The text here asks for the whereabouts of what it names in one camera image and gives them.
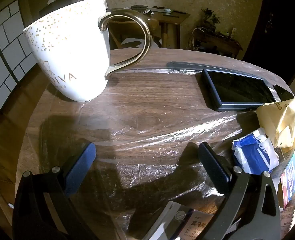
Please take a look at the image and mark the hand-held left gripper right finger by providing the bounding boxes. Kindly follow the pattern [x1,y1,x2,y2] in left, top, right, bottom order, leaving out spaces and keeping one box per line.
[198,142,281,240]

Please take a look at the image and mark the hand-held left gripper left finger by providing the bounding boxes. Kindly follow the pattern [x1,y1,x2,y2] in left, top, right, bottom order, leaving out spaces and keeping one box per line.
[12,142,105,240]

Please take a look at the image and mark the yellow paper wrapper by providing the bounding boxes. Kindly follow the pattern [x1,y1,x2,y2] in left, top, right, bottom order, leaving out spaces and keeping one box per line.
[256,97,295,148]

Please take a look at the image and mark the blue and white tissue packet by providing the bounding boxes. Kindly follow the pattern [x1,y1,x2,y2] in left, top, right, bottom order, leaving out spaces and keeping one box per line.
[231,127,280,175]

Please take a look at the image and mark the white medicine box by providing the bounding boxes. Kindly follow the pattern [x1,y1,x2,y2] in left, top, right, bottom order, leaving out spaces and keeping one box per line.
[142,201,240,240]

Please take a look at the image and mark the open white and blue box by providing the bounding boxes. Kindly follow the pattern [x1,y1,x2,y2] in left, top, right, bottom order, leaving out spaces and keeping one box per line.
[271,142,295,209]

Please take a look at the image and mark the black tablet in dark case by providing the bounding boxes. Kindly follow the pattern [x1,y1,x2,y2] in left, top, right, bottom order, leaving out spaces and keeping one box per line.
[196,69,276,112]

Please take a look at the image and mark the black smartphone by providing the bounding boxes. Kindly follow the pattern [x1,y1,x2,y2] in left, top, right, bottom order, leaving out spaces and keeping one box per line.
[273,84,295,101]

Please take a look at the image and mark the lattice sliding screen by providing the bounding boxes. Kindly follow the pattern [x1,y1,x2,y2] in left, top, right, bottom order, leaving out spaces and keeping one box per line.
[0,0,39,124]

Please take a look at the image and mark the dark door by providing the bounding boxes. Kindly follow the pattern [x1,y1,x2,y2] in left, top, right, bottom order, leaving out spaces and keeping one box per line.
[243,0,295,63]

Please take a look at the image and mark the potted plant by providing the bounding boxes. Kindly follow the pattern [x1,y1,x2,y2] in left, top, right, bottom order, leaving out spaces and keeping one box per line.
[201,8,222,30]

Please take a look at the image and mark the wooden chair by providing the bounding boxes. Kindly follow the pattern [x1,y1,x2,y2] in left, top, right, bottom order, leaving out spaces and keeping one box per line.
[109,17,160,50]

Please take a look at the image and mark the wooden desk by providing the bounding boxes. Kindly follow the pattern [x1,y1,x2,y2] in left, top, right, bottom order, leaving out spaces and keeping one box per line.
[107,5,190,49]

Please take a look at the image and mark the white mug with gold handle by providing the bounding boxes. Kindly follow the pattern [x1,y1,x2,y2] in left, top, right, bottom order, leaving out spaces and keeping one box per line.
[23,0,153,102]

